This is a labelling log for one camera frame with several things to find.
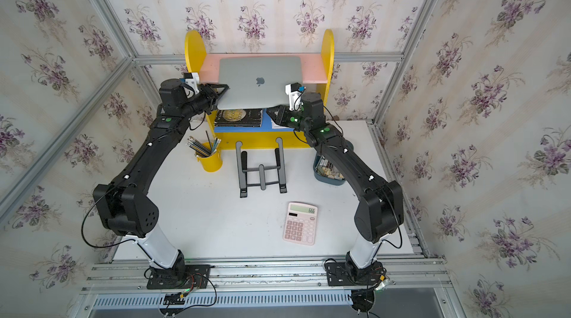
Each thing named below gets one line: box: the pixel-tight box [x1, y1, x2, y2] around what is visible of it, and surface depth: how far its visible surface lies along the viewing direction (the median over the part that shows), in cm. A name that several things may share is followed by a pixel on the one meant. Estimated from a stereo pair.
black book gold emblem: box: [214, 109, 264, 128], surface depth 103 cm
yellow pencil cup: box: [195, 141, 224, 174], surface depth 100 cm
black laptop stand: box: [235, 137, 288, 199], surface depth 96 cm
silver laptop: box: [217, 56, 304, 110], surface depth 79 cm
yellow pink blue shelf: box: [185, 29, 336, 151], surface depth 80 cm
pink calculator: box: [282, 202, 319, 246], surface depth 85 cm
